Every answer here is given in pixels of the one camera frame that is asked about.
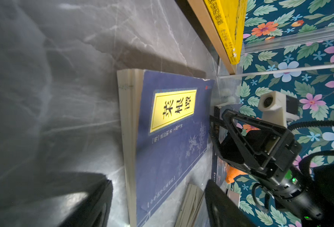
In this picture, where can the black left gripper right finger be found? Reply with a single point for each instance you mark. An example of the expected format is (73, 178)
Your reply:
(222, 212)

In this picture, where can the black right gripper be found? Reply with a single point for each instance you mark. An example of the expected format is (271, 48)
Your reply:
(264, 149)

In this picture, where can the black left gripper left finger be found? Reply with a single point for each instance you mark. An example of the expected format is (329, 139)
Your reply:
(94, 210)

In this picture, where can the blue book yellow label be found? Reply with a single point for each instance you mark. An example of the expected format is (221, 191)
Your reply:
(164, 124)

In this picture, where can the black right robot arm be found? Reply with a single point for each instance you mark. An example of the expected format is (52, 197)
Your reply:
(307, 195)

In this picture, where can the orange gourd toy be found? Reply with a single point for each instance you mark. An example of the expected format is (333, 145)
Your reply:
(232, 173)

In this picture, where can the black wolf cover book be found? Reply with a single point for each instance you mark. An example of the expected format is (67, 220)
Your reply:
(190, 207)

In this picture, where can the dark portrait book right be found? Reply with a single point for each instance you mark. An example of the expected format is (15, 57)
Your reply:
(218, 173)

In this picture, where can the yellow book under shelf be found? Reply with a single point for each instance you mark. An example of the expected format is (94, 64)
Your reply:
(229, 18)

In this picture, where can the wooden white bookshelf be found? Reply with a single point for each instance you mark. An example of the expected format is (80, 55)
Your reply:
(202, 14)

